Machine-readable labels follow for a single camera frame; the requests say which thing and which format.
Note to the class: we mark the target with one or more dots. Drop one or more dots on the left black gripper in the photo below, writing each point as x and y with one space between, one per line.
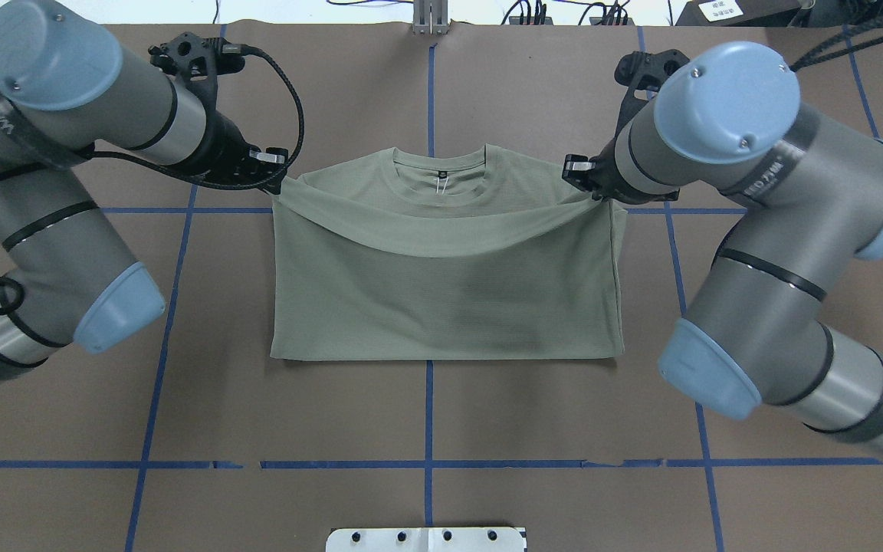
224 149

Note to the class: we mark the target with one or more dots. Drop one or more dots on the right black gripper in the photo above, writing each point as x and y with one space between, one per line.
603 176

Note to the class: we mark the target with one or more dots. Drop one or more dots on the olive green long-sleeve shirt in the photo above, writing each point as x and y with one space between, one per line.
485 256

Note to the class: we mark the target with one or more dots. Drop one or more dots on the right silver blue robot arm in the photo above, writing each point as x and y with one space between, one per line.
812 189

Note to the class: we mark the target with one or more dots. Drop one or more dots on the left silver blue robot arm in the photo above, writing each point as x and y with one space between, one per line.
70 93

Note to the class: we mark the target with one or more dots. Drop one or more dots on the black power box with label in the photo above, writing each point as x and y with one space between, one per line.
760 14

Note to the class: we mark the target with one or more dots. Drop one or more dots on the brown paper table cover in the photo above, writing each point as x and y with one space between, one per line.
188 437

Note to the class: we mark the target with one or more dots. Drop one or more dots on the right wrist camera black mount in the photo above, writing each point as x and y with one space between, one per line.
643 71

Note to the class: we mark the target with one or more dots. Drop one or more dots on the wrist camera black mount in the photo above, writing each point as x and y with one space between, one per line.
643 71
197 62

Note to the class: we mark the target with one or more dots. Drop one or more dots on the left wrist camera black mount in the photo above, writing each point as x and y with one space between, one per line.
197 62

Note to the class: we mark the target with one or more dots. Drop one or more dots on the aluminium frame post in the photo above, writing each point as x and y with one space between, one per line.
430 17

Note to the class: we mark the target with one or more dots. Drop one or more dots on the white mast base plate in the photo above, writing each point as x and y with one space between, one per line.
428 539

